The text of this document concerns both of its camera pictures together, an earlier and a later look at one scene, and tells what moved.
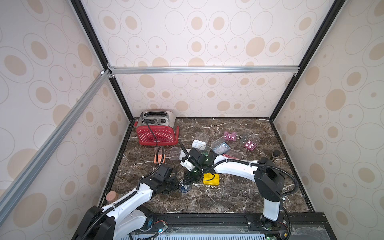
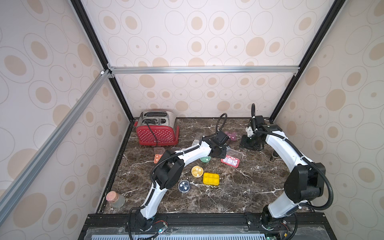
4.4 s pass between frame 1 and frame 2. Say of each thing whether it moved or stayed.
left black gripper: moved
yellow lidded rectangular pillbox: stayed
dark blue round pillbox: stayed
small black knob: stayed
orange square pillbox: stayed
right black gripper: moved
